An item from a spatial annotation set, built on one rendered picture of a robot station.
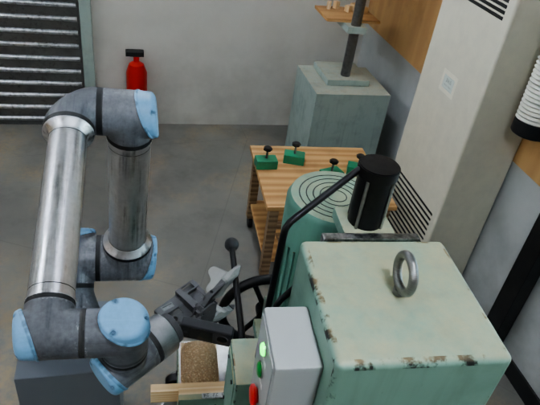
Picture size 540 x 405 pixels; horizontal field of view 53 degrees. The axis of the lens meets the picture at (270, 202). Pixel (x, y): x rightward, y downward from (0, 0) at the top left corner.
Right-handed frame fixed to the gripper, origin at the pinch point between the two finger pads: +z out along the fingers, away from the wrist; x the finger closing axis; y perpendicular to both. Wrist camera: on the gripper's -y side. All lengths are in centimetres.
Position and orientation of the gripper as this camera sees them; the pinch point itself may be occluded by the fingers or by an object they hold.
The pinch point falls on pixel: (239, 287)
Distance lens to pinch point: 130.4
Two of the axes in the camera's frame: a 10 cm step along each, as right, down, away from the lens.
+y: -7.3, -5.3, 4.3
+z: 6.7, -4.3, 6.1
